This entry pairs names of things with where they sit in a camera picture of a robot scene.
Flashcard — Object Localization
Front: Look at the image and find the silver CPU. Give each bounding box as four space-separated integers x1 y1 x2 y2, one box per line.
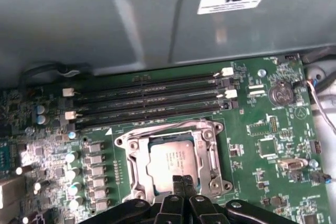
146 140 203 194

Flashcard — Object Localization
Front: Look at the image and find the green motherboard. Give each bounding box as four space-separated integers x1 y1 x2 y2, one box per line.
0 53 336 224

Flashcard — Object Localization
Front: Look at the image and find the white printed case label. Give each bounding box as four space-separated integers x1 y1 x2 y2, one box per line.
196 0 270 15

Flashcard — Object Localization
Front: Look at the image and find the black RAM slot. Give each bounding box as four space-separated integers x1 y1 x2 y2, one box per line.
61 77 235 109
61 100 234 132

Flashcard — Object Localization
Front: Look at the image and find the white board connector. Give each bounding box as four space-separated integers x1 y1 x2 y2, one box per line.
277 157 307 169

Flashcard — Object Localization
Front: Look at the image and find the CPU socket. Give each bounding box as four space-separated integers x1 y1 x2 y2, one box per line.
114 118 234 201

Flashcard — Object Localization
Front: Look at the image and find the metal socket cover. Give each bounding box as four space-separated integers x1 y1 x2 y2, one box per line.
128 129 221 199

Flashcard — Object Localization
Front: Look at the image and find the grey twisted wire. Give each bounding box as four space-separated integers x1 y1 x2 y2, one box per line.
306 80 336 133

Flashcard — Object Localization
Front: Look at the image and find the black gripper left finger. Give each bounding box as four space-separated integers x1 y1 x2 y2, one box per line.
81 175 186 224

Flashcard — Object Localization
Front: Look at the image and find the black open PC case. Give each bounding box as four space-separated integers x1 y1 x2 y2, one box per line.
0 0 336 224

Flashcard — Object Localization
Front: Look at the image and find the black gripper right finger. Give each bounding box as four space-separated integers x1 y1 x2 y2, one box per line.
183 174 299 224

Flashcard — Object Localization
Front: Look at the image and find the black fan cable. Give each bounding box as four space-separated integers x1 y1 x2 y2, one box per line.
23 60 92 78

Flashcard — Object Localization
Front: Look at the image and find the metal locking lever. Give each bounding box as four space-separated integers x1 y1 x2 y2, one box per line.
121 121 209 137

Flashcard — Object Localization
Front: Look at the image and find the RAM slot with white clips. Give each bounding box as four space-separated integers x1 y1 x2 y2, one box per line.
64 89 238 121
62 66 234 98

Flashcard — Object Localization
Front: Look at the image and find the round coin cell battery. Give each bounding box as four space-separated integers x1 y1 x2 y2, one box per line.
268 82 294 105

